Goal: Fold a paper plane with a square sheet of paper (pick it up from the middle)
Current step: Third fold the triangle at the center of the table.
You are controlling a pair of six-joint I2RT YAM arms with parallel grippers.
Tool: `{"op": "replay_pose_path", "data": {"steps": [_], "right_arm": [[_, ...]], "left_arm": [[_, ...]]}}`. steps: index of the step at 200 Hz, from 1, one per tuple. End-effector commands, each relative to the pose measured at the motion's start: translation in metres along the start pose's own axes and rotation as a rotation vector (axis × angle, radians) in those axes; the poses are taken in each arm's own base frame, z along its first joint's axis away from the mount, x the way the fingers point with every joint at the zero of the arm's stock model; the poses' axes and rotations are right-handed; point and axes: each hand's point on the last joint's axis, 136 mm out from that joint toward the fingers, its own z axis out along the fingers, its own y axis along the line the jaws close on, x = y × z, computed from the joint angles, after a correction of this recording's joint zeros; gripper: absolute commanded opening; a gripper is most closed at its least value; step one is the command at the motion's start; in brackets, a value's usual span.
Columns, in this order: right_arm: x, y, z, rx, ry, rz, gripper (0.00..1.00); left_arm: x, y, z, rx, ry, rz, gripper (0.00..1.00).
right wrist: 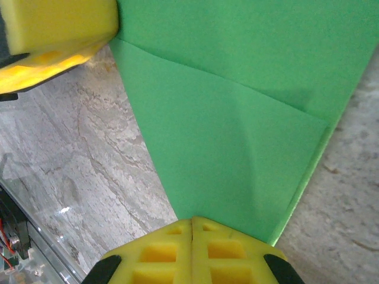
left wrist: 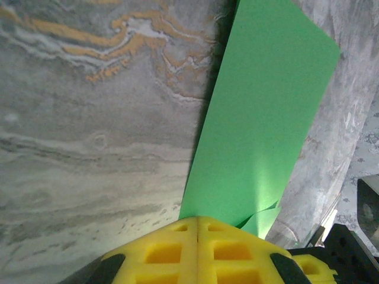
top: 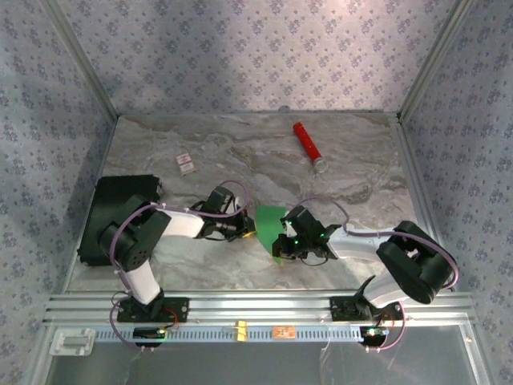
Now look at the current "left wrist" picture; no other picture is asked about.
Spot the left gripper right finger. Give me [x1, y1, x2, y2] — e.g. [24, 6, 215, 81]
[197, 215, 311, 284]

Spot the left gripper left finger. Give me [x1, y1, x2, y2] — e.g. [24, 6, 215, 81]
[63, 215, 199, 284]

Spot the green paper sheet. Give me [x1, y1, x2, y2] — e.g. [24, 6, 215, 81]
[179, 0, 342, 239]

